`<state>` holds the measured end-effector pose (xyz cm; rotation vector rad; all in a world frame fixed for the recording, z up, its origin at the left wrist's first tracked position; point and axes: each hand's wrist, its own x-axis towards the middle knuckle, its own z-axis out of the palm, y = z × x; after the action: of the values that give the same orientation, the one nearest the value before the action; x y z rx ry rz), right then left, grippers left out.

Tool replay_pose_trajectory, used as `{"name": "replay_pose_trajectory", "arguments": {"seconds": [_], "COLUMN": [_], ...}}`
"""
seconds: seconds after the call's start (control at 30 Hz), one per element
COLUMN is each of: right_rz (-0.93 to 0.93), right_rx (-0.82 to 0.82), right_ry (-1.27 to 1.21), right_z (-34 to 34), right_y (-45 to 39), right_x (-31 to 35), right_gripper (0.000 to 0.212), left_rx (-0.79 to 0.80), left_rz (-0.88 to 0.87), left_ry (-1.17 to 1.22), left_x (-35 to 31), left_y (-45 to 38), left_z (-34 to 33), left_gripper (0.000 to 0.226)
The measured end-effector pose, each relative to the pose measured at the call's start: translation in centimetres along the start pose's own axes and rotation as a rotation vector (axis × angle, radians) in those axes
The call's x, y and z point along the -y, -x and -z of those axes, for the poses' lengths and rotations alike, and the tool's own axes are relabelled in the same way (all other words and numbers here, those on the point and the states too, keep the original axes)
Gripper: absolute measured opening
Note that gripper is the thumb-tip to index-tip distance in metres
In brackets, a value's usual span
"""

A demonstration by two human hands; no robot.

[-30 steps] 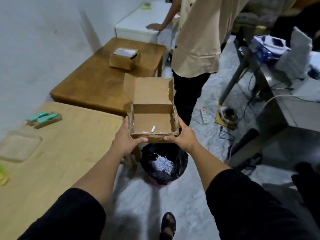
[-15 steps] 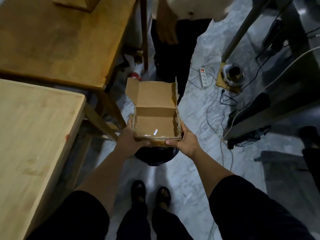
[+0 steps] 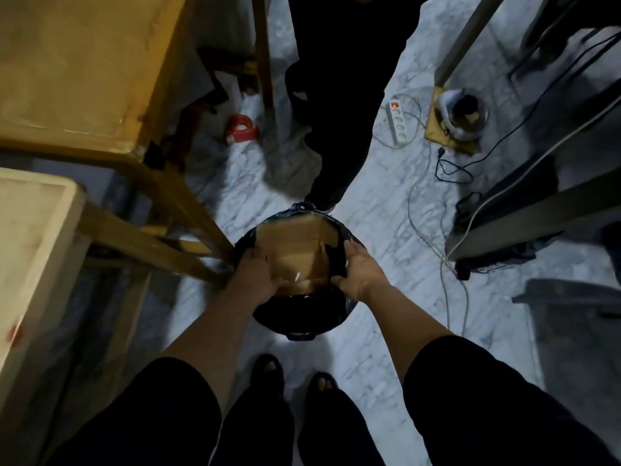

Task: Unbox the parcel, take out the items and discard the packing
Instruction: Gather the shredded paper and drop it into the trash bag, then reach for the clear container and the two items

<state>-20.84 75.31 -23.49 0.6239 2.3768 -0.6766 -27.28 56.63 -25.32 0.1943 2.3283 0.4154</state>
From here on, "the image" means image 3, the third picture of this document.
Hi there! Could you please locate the person's right hand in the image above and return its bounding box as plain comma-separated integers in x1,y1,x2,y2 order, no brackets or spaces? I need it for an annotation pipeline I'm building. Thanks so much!
331,239,391,304

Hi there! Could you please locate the person's left hand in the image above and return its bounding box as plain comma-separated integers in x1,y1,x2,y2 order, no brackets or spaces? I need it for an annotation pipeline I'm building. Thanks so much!
226,247,287,306

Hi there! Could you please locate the brown taped cardboard box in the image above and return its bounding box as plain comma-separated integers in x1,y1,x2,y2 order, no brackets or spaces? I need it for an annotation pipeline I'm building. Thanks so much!
254,216,340,296

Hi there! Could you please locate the person's right forearm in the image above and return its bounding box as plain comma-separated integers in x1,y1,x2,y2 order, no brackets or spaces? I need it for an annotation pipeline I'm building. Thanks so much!
361,283,455,384

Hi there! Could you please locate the person's left forearm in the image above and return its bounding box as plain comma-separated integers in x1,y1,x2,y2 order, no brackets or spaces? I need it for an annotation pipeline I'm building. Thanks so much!
162,285,272,413

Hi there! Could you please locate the person's left black sandal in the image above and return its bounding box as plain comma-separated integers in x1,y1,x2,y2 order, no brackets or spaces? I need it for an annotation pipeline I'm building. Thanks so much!
250,353,286,390

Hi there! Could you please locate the person's black sandal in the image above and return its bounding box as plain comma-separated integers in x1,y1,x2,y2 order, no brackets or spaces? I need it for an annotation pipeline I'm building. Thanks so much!
250,353,286,390
306,372,340,399

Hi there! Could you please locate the person's right black sandal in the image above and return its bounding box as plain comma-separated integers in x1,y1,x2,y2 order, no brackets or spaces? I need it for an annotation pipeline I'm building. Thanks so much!
306,372,340,399

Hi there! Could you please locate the person's left leg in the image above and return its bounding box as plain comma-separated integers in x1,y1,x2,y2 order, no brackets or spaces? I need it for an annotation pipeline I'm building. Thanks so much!
212,383,296,466

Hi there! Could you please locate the person's leg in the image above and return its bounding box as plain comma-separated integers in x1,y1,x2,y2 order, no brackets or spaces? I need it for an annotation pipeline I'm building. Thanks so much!
212,383,296,466
296,388,385,466

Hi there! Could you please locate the person's right leg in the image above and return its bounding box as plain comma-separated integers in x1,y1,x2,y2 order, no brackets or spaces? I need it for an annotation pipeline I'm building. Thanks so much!
296,388,385,466

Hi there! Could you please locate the person's black left sleeve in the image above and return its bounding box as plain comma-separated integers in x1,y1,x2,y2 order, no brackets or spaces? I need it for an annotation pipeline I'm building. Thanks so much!
46,357,223,466

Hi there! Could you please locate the person's black sleeve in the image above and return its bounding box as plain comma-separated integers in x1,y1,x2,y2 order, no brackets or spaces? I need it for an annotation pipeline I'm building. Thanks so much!
402,335,618,466
46,357,223,466

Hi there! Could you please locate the person's black right sleeve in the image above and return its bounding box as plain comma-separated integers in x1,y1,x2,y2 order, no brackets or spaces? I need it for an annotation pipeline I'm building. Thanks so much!
402,335,618,466

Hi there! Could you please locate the glossy black bin liner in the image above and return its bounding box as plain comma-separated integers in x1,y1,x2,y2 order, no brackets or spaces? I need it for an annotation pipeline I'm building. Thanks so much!
232,202,361,342

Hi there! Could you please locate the white power strip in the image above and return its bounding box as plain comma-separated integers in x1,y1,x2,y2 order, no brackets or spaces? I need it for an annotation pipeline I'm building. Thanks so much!
386,99,411,147

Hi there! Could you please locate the yellow flat board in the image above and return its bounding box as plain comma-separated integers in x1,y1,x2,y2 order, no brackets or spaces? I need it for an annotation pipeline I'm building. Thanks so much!
424,85,481,157

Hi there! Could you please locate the grey metal bench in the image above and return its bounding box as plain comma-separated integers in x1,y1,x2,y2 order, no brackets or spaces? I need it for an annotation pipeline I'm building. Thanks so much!
444,155,621,282

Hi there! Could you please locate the white lined bowl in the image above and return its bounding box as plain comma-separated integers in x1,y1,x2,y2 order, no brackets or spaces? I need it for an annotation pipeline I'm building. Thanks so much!
435,88,488,142

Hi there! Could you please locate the grey boxy object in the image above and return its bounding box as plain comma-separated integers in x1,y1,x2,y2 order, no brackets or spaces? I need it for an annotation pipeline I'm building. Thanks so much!
512,278,621,423

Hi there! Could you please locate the dark wooden side table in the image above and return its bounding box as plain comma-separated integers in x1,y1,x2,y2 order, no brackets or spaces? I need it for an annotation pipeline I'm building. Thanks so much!
0,0,275,289

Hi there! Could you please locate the black cable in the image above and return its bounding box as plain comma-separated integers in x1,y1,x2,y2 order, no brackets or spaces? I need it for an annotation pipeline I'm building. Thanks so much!
434,31,621,186

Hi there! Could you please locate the white cable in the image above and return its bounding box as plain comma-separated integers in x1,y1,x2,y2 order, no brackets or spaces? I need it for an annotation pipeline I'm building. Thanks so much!
406,91,621,338

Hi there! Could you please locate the grey metal post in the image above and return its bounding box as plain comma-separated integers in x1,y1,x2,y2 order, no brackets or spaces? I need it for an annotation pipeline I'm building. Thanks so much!
434,0,509,88

